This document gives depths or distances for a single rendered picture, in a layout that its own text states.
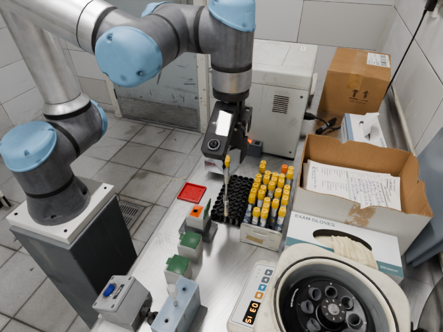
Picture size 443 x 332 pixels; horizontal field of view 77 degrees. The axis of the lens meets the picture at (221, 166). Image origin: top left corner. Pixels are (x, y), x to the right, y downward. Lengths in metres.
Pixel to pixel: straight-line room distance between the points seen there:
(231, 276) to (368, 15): 1.83
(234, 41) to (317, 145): 0.49
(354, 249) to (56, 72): 0.77
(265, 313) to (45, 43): 0.69
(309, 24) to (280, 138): 1.32
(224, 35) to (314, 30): 1.70
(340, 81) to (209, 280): 0.91
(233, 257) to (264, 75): 0.51
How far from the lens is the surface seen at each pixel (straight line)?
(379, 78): 1.25
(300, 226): 0.70
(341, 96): 1.27
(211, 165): 0.87
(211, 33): 0.49
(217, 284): 0.68
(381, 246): 0.74
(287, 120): 0.91
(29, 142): 0.74
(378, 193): 0.86
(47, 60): 0.76
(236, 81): 0.51
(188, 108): 2.59
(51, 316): 1.80
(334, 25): 2.15
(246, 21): 0.49
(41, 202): 0.81
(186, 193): 0.85
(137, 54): 0.39
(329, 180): 0.85
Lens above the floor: 1.48
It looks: 41 degrees down
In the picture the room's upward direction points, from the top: straight up
